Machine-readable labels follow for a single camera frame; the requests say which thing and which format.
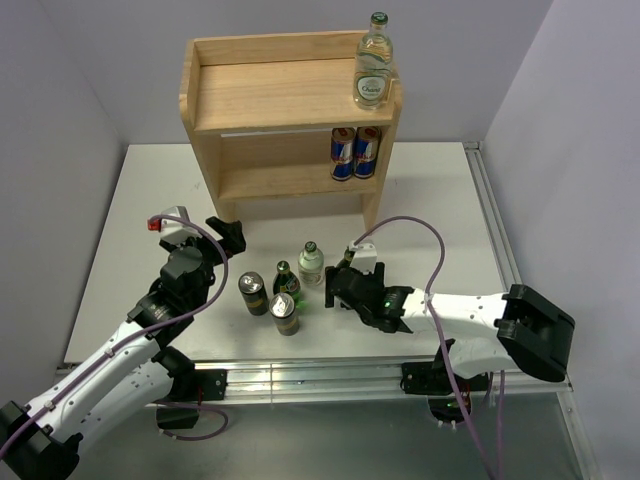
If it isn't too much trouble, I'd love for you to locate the wooden two-tier shelf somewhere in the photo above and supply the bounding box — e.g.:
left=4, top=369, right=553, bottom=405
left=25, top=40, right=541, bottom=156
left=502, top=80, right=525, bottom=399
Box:
left=179, top=30, right=403, bottom=227

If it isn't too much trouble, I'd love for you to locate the blue energy drink can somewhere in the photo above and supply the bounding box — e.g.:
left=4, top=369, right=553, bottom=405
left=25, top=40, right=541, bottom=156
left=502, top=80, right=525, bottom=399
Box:
left=354, top=126, right=381, bottom=179
left=330, top=127, right=356, bottom=181

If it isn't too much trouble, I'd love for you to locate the right blue energy drink can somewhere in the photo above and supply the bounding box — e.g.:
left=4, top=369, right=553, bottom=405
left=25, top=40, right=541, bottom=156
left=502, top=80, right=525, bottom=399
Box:
left=354, top=126, right=381, bottom=179

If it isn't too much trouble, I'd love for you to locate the small clear glass bottle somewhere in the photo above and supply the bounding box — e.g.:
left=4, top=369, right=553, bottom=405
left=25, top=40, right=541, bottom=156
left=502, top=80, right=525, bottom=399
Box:
left=298, top=241, right=324, bottom=286

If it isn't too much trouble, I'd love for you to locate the black gold can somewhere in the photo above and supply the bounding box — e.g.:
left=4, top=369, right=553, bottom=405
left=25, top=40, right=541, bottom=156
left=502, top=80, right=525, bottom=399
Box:
left=269, top=293, right=299, bottom=336
left=238, top=271, right=269, bottom=316

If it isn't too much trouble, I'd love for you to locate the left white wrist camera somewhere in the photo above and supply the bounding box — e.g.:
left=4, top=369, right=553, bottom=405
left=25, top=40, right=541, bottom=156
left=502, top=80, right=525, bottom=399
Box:
left=147, top=205, right=200, bottom=246

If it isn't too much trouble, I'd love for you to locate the green bottle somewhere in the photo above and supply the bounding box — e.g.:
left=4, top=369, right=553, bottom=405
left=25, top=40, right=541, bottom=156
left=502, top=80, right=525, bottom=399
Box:
left=272, top=260, right=301, bottom=307
left=335, top=247, right=354, bottom=269

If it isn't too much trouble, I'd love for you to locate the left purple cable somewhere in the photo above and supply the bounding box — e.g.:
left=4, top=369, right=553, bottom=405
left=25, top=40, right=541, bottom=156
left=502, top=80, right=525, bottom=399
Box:
left=0, top=214, right=232, bottom=451

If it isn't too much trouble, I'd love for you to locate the left blue energy drink can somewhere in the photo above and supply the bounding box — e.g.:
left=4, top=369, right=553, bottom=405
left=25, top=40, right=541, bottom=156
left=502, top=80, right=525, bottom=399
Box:
left=330, top=127, right=356, bottom=181

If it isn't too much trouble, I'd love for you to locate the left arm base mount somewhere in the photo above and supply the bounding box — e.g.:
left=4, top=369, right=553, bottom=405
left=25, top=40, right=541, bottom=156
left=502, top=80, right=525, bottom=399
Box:
left=155, top=369, right=228, bottom=436

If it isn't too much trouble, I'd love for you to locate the black gold can rear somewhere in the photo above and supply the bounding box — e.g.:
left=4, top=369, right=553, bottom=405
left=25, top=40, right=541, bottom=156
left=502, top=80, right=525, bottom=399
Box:
left=238, top=271, right=269, bottom=316

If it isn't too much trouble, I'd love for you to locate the aluminium frame rail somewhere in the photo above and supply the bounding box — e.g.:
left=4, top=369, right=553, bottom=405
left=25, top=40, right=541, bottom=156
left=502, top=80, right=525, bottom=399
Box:
left=54, top=141, right=589, bottom=480

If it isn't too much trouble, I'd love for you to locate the large clear soda water bottle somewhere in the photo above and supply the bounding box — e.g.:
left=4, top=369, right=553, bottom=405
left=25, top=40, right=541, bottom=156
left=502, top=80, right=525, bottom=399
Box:
left=353, top=11, right=393, bottom=110

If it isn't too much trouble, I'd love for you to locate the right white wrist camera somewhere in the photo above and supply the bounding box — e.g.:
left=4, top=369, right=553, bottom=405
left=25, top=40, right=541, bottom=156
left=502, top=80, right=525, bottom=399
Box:
left=349, top=238, right=377, bottom=275

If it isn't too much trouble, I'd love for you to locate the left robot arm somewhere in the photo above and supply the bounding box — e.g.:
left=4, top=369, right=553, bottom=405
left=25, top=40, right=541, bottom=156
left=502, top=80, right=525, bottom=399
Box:
left=1, top=207, right=246, bottom=479

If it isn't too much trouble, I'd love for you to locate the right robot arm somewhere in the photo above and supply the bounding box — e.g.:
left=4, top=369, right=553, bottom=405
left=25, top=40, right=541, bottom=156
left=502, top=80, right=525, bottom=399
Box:
left=325, top=262, right=575, bottom=390

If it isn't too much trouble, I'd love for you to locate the black gold can front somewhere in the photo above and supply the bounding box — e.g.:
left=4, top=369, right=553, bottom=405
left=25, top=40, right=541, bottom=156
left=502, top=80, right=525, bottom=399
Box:
left=269, top=293, right=299, bottom=336

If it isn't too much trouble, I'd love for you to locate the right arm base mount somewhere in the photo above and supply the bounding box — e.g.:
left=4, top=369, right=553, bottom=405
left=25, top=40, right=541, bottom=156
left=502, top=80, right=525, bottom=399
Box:
left=400, top=362, right=493, bottom=427

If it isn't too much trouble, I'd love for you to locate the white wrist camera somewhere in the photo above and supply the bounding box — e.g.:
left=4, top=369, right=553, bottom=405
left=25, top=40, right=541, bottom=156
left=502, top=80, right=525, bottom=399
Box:
left=349, top=238, right=377, bottom=275
left=147, top=205, right=200, bottom=246

